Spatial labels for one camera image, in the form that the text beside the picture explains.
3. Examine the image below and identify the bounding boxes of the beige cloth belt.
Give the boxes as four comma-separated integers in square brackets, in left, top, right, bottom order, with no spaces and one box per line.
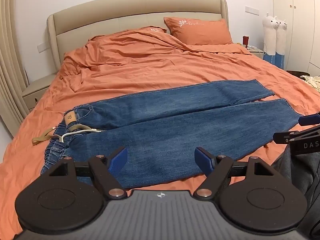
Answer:
[32,124,93,145]

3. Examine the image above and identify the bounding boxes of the cream crumpled cloth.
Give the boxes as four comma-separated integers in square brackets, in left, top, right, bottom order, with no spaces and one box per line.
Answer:
[300,75,320,92]

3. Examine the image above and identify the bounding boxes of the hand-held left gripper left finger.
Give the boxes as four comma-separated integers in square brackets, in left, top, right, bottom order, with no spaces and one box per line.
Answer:
[49,147,129,200]

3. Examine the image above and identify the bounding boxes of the blue denim pants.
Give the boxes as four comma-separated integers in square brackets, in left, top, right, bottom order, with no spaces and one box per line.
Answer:
[40,79,304,189]

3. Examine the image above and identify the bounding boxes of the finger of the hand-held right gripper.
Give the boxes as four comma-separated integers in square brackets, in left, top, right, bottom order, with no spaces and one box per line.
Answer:
[272,130,304,145]
[298,113,320,126]

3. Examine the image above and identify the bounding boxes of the white nightstand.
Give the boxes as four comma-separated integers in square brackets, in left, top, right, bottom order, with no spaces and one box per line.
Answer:
[246,45,265,59]

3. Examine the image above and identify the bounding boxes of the person's grey clothing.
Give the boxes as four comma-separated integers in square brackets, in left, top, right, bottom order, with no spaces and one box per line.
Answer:
[271,148,320,240]

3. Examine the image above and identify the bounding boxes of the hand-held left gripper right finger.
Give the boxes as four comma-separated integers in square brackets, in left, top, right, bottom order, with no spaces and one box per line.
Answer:
[194,147,275,200]

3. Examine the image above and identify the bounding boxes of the flat orange pillow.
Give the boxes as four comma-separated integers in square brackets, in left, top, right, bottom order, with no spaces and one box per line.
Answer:
[139,26,167,34]

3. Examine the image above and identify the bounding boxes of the large printed orange pillow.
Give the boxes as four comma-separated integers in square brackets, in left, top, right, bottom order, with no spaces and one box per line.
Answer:
[164,17,233,45]

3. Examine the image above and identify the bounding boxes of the beige padded bed headboard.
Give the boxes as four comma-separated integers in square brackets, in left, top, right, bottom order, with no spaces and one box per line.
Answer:
[47,0,228,67]

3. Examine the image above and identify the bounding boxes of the beige nightstand with drawer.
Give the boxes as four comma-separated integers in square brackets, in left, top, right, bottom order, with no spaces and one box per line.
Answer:
[22,72,58,111]

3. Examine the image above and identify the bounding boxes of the white alpaca plush toy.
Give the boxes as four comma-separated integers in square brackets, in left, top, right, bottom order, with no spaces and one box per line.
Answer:
[275,16,288,68]
[262,12,278,62]

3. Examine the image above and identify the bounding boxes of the cream wardrobe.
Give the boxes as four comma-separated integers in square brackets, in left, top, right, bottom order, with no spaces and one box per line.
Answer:
[271,0,320,76]

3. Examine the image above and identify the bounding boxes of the orange duvet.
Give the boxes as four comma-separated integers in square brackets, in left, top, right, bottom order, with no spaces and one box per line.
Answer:
[0,32,320,233]

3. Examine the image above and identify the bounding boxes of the beige pleated curtain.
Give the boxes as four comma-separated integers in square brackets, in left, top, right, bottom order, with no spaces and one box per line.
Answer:
[0,0,30,137]

